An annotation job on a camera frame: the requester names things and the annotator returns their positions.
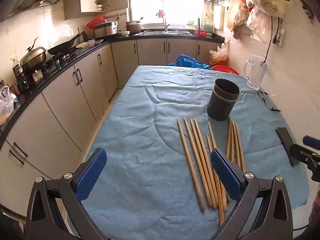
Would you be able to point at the red small basket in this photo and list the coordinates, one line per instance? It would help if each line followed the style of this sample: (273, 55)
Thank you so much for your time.
(200, 33)

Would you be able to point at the glass beer mug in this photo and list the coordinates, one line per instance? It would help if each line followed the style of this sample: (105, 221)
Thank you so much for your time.
(254, 71)

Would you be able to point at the brown cooking pot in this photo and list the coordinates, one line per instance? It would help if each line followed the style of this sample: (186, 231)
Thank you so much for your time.
(134, 27)

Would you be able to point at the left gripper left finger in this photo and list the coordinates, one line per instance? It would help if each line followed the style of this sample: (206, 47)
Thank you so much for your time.
(44, 219)

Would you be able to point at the black eyeglasses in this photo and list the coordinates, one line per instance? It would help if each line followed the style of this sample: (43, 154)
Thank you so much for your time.
(267, 101)

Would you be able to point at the blue plastic bag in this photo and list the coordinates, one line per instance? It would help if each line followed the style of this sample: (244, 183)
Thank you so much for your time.
(187, 61)

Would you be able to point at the orange trash bin with bag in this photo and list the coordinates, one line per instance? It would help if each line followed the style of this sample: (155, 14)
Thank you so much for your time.
(220, 56)

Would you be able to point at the black phone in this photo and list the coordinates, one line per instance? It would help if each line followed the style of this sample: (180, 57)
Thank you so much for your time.
(287, 142)

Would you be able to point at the red plastic basin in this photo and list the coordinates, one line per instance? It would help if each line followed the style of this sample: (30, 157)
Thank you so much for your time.
(225, 69)

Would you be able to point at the black wok pan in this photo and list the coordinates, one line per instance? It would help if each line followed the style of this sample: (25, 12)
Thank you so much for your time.
(63, 47)

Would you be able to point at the steel lidded pot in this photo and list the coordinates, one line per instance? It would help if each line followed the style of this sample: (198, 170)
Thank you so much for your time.
(34, 58)

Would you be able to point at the black utensil holder cup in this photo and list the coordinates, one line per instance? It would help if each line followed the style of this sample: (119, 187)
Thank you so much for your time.
(224, 95)

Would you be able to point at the wooden chopstick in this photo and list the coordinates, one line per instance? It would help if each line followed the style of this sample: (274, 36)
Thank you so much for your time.
(205, 163)
(237, 151)
(217, 186)
(223, 192)
(212, 136)
(192, 139)
(191, 168)
(240, 158)
(228, 138)

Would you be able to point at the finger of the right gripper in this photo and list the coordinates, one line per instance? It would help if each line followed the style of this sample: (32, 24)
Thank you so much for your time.
(311, 142)
(309, 158)

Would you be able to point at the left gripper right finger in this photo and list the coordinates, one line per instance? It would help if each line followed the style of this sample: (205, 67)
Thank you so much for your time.
(262, 209)

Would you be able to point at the white plastic bag on counter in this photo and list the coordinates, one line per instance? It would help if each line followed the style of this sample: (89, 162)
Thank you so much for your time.
(6, 104)

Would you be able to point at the blue table cloth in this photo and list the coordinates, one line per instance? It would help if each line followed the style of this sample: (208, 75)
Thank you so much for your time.
(145, 191)

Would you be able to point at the silver rice cooker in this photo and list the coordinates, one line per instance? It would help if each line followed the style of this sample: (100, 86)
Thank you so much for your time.
(105, 29)

